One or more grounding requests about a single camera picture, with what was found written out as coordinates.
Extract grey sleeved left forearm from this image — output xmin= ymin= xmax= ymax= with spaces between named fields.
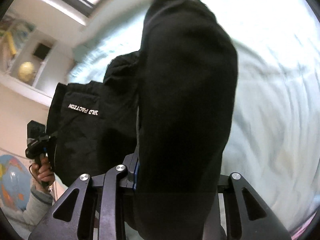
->
xmin=21 ymin=184 xmax=53 ymax=231

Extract person left hand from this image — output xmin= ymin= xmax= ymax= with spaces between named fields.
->
xmin=31 ymin=157 xmax=55 ymax=193

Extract blue world globe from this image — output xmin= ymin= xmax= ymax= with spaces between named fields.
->
xmin=1 ymin=154 xmax=31 ymax=211

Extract yellow ball on shelf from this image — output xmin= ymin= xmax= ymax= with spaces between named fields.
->
xmin=17 ymin=61 xmax=36 ymax=82

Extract light green quilted comforter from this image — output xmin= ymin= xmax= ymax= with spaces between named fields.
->
xmin=68 ymin=0 xmax=319 ymax=231

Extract black pants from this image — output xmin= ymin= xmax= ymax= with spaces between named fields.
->
xmin=47 ymin=0 xmax=238 ymax=239

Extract colourful wall map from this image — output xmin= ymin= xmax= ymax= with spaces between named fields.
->
xmin=1 ymin=12 xmax=36 ymax=72

